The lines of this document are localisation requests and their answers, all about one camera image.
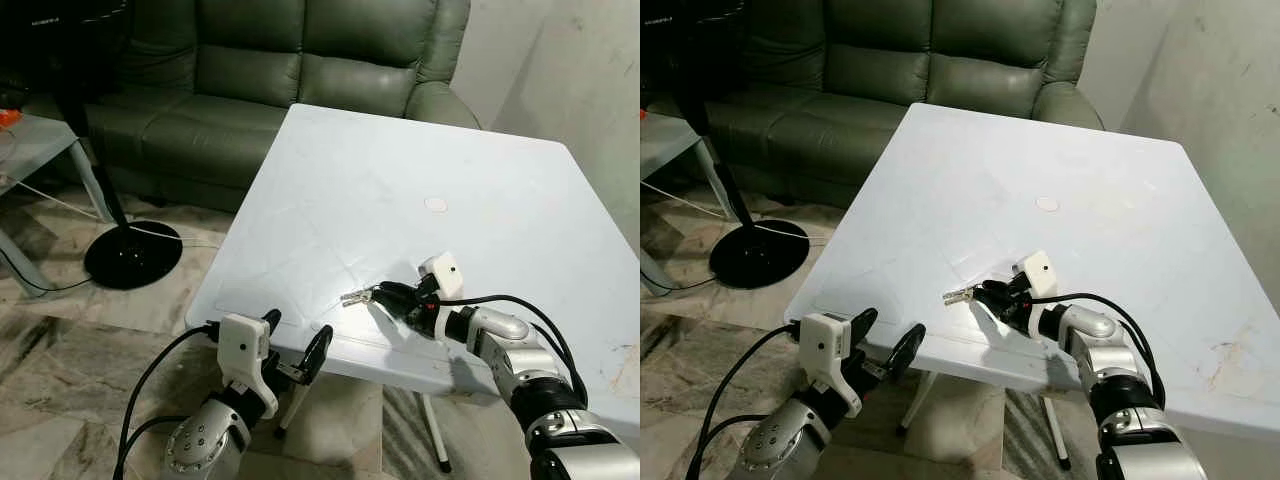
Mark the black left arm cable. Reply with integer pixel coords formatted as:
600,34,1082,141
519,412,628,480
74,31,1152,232
112,320,221,480
698,321,807,480

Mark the green leather sofa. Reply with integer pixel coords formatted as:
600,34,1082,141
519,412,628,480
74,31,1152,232
648,0,1107,209
18,0,483,215

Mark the white floor cable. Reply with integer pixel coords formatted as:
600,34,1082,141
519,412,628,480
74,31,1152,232
14,178,227,250
643,179,833,248

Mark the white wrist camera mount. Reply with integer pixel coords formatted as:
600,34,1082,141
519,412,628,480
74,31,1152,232
417,252,464,302
799,311,864,417
216,312,280,417
1011,249,1060,300

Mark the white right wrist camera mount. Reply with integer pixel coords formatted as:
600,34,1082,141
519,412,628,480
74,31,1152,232
1011,249,1060,300
417,252,464,302

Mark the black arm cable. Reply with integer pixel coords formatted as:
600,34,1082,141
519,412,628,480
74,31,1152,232
438,293,590,407
1034,291,1169,405
698,321,807,480
112,320,221,480

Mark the black floor cable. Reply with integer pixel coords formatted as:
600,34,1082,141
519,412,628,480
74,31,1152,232
655,272,717,295
0,245,96,298

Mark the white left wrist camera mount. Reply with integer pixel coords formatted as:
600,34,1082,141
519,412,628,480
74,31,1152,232
216,312,280,417
799,311,864,417

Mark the glass side table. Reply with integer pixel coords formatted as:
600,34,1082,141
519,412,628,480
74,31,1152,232
0,108,117,297
640,110,737,293

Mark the black fan stand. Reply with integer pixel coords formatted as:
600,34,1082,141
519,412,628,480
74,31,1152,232
672,80,810,292
50,80,185,292

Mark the white plastic table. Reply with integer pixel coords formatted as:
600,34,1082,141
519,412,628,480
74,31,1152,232
783,102,1280,472
185,103,641,474

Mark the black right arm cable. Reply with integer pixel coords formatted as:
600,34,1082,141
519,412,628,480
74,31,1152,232
438,293,590,407
1034,291,1169,405

